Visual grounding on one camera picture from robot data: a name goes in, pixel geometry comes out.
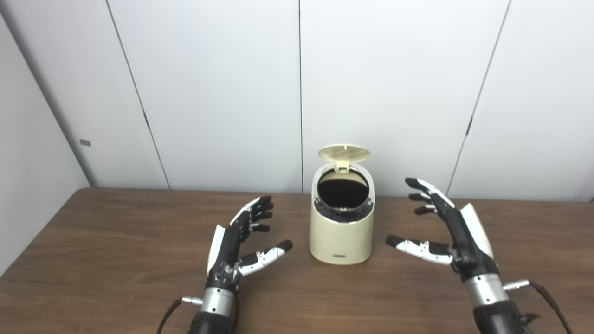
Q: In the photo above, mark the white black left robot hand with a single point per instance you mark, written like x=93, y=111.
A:
x=225, y=255

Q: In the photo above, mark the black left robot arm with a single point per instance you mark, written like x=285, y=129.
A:
x=216, y=306

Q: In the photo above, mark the cream-colored bin body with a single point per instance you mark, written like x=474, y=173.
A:
x=341, y=239

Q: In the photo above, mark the round cream bin lid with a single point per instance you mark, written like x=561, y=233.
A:
x=343, y=153

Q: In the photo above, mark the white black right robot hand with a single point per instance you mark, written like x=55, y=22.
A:
x=471, y=246

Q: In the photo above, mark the small grey wall label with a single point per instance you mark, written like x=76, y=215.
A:
x=85, y=142

